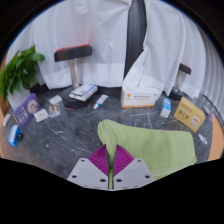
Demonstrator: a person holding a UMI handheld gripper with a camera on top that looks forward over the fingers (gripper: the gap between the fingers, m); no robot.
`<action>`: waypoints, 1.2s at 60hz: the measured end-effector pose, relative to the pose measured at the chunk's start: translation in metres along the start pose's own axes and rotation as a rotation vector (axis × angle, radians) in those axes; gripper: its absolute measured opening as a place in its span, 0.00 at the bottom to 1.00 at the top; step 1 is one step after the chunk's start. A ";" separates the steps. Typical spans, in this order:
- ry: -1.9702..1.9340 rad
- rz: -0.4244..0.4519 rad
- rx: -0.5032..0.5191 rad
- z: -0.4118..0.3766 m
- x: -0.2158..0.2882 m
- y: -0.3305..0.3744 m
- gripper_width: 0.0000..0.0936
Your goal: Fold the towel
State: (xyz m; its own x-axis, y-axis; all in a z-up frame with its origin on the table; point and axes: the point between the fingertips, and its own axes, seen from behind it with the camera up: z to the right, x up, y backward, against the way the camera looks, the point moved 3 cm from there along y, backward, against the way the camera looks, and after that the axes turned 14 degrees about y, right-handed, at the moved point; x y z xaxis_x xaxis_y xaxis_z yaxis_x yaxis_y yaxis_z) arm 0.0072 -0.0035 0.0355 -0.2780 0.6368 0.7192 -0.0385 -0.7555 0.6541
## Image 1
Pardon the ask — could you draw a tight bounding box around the green potted plant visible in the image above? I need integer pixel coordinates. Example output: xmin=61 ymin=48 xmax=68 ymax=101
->
xmin=0 ymin=44 xmax=46 ymax=103

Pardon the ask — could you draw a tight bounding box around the yellow box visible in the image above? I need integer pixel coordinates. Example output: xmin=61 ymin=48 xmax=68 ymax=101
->
xmin=173 ymin=96 xmax=206 ymax=134

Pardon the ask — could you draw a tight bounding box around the white curtain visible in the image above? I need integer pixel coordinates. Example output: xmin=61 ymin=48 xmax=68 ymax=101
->
xmin=6 ymin=0 xmax=133 ymax=90
xmin=121 ymin=0 xmax=224 ymax=113

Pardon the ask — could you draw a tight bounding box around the white small packet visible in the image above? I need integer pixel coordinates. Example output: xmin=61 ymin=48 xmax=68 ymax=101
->
xmin=2 ymin=113 xmax=13 ymax=128

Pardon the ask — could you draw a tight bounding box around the small white tube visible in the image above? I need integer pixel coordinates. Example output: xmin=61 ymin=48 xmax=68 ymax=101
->
xmin=197 ymin=133 xmax=209 ymax=146

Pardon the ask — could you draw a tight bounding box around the flat white box stack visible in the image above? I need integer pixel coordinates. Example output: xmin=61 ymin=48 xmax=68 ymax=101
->
xmin=68 ymin=83 xmax=99 ymax=102

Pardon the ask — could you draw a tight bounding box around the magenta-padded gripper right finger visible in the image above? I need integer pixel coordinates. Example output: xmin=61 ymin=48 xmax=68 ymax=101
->
xmin=112 ymin=143 xmax=156 ymax=191

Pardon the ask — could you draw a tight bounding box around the small clear box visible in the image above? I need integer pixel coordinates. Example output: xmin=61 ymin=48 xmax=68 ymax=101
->
xmin=48 ymin=103 xmax=62 ymax=118

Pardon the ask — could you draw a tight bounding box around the purple box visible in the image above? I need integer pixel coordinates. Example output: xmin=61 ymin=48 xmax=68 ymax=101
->
xmin=12 ymin=93 xmax=42 ymax=130

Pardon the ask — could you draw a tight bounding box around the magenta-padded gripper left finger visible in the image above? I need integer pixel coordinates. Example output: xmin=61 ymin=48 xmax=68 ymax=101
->
xmin=66 ymin=143 xmax=111 ymax=191

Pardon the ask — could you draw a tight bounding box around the green towel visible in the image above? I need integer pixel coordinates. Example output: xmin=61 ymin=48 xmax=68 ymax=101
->
xmin=97 ymin=118 xmax=198 ymax=181

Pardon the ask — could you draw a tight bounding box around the blue and white small box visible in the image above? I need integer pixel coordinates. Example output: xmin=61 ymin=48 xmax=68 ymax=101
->
xmin=159 ymin=97 xmax=173 ymax=119

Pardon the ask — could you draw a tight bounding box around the blue and white dispenser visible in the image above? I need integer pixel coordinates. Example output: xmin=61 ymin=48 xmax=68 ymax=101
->
xmin=7 ymin=124 xmax=24 ymax=148

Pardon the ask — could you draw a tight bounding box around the white and orange box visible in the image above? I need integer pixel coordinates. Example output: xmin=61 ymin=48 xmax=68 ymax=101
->
xmin=120 ymin=85 xmax=162 ymax=109

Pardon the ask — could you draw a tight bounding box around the black stool with red trim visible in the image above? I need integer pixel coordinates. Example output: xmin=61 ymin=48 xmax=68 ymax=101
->
xmin=53 ymin=43 xmax=94 ymax=110
xmin=168 ymin=62 xmax=193 ymax=101

